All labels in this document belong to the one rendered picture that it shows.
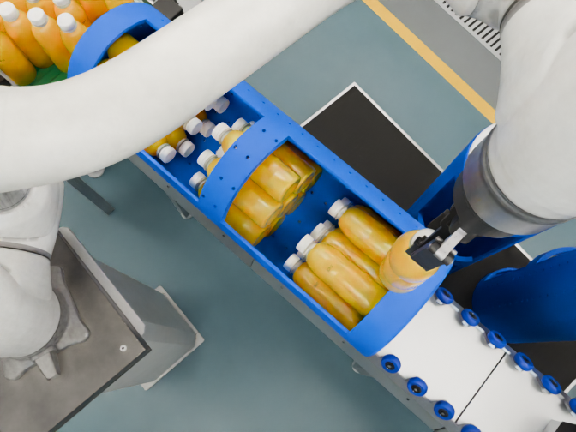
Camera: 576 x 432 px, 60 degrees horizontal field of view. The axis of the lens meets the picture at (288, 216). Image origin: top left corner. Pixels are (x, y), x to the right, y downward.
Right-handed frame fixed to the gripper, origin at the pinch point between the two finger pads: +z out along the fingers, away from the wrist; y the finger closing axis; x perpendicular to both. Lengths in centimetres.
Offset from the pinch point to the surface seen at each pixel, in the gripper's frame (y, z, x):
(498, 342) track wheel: 13, 54, -31
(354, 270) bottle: -0.7, 38.6, 4.1
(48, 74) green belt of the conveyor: -11, 64, 101
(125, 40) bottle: 3, 35, 73
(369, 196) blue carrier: 10.8, 32.3, 11.5
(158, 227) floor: -18, 154, 78
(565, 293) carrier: 41, 72, -42
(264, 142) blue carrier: 4.4, 30.1, 33.4
